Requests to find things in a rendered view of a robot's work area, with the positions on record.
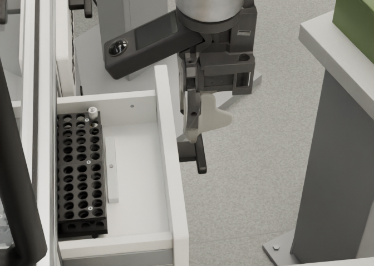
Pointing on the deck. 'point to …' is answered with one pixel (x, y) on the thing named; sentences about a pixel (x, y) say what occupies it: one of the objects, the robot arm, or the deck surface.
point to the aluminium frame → (46, 121)
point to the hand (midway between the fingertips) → (185, 123)
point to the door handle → (17, 191)
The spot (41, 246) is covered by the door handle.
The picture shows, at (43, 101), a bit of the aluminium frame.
